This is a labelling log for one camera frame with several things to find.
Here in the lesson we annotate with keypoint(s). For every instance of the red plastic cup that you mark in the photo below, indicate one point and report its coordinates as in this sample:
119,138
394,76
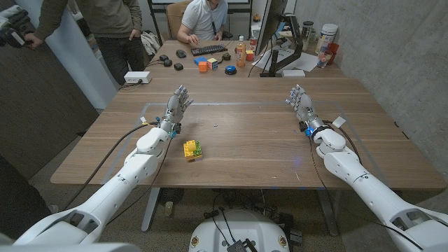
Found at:
333,49

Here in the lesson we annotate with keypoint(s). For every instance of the rubik's cube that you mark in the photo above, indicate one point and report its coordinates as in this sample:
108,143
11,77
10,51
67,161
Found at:
212,63

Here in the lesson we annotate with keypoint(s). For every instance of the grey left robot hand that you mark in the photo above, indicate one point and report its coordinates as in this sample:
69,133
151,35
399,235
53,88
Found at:
175,107

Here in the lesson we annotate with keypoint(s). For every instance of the black white glove device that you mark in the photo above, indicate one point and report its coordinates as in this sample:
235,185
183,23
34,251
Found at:
13,26

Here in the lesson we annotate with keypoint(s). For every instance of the black computer mouse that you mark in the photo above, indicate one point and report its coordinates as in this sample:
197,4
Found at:
181,53

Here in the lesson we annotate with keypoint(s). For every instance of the orange cube block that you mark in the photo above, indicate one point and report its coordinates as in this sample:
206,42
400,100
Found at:
203,66

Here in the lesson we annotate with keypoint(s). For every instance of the seated person in white polo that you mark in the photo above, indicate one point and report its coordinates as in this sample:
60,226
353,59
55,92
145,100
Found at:
203,19

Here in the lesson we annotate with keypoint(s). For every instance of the white wipes canister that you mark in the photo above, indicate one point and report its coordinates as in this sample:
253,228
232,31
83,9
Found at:
326,38

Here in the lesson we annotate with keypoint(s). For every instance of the orange juice bottle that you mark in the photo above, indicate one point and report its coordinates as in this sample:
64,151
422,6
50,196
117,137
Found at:
241,52

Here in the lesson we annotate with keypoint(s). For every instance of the tan office chair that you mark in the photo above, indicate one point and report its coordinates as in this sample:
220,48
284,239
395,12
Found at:
174,19

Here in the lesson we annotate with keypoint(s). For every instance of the standing person in olive sweater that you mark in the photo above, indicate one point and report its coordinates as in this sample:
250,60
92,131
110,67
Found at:
105,31

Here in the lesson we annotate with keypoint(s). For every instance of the clear drinking glass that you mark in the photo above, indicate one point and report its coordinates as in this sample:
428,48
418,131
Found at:
323,59

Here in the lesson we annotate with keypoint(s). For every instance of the white power box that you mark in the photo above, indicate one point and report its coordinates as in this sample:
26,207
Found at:
137,77

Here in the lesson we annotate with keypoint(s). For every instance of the blue round button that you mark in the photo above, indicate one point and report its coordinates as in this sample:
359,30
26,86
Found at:
230,70

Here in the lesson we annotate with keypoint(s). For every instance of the white flat adapter box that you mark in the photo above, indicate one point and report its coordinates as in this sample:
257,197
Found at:
293,73

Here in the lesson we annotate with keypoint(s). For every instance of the white robot torso base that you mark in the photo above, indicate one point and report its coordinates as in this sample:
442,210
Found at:
238,231

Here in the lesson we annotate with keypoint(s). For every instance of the red soda can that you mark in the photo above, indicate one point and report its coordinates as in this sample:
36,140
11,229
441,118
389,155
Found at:
253,43

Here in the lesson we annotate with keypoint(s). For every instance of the yellow green lego stack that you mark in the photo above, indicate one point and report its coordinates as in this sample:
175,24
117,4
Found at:
192,150

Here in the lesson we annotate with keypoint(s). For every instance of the dark lidded jar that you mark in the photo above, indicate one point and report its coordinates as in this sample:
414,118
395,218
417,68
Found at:
307,32

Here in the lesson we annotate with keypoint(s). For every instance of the red yellow cube toy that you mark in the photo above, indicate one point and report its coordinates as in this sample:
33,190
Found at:
249,55

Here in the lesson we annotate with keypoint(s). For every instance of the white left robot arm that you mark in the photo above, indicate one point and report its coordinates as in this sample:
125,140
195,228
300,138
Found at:
115,182

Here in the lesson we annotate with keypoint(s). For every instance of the black keyboard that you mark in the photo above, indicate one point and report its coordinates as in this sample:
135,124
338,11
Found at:
208,49

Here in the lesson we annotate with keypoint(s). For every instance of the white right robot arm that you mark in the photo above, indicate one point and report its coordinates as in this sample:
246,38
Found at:
378,192

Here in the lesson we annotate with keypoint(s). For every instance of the black round puck device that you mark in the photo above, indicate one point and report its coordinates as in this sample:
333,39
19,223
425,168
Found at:
168,62
178,66
164,57

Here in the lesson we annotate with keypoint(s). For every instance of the blue cube block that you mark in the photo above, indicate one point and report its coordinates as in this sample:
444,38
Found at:
200,60

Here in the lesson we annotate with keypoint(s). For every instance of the black small knob device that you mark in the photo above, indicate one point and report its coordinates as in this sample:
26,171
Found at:
226,56

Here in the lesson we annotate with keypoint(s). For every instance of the computer monitor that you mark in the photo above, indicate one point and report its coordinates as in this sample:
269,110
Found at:
270,24

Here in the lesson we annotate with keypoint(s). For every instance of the white paper sheets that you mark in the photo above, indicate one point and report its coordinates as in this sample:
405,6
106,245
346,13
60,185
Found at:
301,59

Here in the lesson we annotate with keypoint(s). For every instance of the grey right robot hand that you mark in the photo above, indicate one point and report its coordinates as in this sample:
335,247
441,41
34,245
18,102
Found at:
303,104

